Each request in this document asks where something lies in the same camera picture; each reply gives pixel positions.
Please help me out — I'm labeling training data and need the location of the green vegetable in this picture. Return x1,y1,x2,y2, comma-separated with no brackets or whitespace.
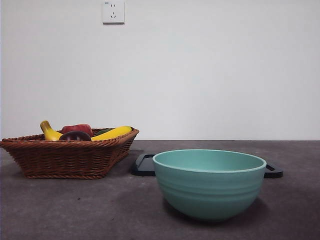
94,128,117,137

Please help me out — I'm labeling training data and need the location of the red bell pepper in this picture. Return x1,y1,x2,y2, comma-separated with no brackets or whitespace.
61,124,94,138

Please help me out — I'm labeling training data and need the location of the brown wicker basket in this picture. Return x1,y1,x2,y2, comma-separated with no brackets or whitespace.
0,127,140,180

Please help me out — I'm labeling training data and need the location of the dark purple plum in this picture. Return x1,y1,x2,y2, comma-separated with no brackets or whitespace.
58,130,93,142

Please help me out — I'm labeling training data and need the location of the teal ribbed bowl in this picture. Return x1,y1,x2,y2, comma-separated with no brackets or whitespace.
152,149,268,223

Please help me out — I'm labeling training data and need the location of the dark rectangular tray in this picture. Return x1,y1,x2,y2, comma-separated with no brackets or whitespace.
129,153,285,179

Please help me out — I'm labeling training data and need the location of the yellow banana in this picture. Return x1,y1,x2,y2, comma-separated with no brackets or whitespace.
39,120,133,142

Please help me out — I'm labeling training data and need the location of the white wall socket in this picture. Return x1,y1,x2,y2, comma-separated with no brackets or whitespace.
102,0,125,25

